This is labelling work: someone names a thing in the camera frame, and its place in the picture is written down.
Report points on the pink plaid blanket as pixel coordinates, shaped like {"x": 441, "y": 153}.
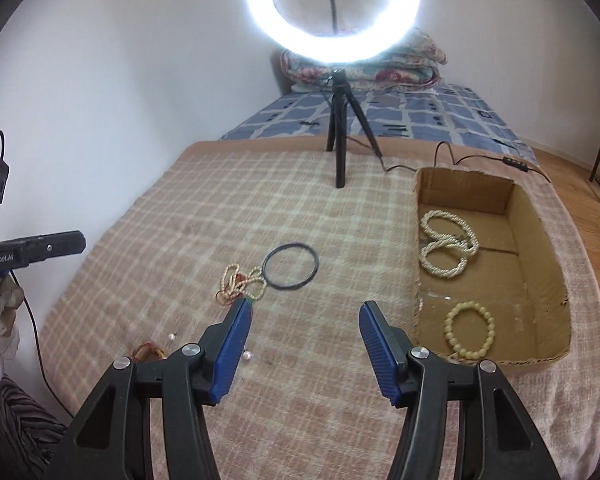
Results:
{"x": 308, "y": 404}

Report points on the black tripod stand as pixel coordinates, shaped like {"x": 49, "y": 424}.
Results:
{"x": 337, "y": 134}

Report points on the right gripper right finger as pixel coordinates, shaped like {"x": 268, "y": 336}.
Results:
{"x": 497, "y": 438}

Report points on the white ring light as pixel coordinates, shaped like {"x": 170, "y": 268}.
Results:
{"x": 389, "y": 27}

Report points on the striped dark fabric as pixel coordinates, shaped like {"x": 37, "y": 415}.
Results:
{"x": 29, "y": 434}

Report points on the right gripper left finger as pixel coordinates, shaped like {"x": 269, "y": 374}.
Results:
{"x": 109, "y": 437}

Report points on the small pearl bead strand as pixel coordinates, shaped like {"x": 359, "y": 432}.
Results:
{"x": 236, "y": 282}

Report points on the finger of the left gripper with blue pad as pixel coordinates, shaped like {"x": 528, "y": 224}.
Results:
{"x": 55, "y": 245}

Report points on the folded floral quilt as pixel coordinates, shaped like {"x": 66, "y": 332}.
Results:
{"x": 413, "y": 64}

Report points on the cardboard box tray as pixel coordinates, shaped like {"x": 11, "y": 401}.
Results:
{"x": 515, "y": 275}

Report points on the blue patterned bed sheet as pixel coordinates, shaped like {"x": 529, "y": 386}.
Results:
{"x": 447, "y": 112}

